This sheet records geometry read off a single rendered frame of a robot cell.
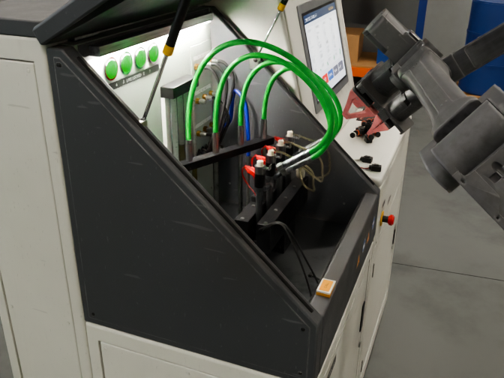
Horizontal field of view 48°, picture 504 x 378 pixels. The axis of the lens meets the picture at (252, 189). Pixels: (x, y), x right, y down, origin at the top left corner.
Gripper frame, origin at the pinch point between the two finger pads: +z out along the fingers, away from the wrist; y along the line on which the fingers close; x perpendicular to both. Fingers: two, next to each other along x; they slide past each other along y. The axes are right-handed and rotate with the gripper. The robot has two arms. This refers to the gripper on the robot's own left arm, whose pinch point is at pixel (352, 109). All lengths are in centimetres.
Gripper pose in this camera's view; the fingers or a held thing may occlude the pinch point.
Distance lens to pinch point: 116.8
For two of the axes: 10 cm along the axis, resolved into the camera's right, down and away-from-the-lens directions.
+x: 6.8, 7.3, 0.6
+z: -4.9, 4.1, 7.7
